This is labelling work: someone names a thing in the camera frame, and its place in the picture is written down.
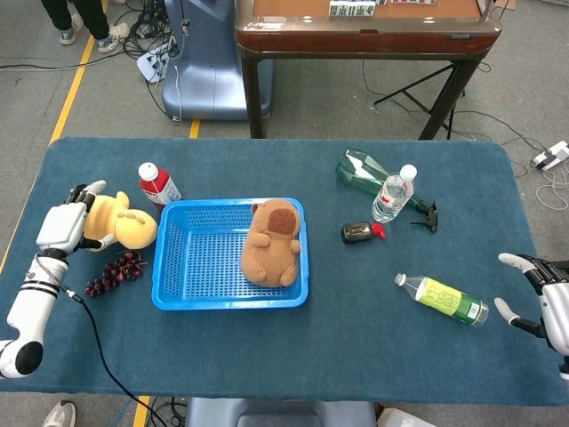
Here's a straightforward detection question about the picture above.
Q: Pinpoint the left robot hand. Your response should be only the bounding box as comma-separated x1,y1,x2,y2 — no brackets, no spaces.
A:
35,179,115,257

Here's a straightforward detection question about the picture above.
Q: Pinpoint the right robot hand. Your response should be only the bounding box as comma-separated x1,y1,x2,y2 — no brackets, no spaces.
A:
493,252,569,357

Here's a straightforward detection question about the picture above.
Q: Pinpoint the yellow plush toy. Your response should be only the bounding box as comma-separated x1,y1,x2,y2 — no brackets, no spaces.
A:
83,190,159,254

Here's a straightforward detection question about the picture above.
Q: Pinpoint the red NFC juice bottle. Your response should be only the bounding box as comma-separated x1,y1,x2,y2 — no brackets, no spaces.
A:
138,162,182,211

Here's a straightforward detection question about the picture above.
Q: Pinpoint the brown capybara plush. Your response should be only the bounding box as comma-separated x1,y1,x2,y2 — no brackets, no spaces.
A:
240,199,301,287

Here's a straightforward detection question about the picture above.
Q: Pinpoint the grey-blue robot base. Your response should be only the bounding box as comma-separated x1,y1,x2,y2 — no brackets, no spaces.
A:
184,397,379,427

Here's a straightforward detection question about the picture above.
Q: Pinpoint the green tea bottle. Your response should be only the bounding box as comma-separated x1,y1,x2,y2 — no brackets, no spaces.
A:
394,272,490,328

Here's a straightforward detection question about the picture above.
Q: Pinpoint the clear water bottle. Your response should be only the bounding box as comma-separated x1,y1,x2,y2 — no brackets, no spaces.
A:
371,164,419,224

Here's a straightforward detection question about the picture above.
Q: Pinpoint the small black red-capped bottle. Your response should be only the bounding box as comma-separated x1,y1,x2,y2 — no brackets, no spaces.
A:
341,221,387,245

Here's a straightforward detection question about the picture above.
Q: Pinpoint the green spray bottle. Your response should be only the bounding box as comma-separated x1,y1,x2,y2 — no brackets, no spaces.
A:
334,148,439,232

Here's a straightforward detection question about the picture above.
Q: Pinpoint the purple grape bunch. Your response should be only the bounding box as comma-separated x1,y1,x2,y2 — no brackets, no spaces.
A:
84,249,148,298

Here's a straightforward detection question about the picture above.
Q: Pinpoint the blue plastic mesh basket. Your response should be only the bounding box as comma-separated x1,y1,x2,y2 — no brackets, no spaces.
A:
151,197,310,311

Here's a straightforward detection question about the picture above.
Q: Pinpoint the white power strip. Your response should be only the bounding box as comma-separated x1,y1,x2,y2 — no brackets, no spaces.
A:
135,42,177,85
530,140,569,172

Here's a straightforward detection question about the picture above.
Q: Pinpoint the person with grey sneakers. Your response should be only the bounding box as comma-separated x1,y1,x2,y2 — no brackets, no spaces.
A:
42,399,76,427

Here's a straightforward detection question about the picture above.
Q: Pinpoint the white plastic item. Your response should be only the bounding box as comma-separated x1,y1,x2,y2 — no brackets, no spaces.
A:
377,407,428,427

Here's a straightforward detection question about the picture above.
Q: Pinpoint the person in black trousers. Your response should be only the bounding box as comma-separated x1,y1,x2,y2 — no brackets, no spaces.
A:
39,0,131,54

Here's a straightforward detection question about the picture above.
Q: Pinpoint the blue table cloth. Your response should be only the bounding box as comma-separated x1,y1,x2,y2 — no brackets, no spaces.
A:
0,136,569,408

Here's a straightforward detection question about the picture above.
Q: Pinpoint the brown mahjong table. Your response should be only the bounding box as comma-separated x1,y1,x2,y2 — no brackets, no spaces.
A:
234,0,503,141

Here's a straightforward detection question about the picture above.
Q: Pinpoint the green-print mahjong tile row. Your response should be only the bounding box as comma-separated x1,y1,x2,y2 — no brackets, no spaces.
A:
328,0,377,18

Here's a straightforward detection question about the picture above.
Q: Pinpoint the white floor cable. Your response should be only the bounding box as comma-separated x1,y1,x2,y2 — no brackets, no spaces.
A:
535,168,569,210

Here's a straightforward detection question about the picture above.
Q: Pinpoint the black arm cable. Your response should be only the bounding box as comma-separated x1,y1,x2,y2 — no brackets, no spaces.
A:
33,255,168,427

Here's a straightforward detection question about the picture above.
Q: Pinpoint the thin black floor cable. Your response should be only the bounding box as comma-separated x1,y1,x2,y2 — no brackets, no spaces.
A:
362,60,548,152

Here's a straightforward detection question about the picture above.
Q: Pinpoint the black floor cable bundle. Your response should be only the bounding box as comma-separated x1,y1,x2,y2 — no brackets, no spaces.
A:
122,0,179,59

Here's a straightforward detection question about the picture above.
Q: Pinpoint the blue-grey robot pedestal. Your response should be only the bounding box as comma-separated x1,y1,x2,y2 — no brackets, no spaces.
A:
161,0,275,122

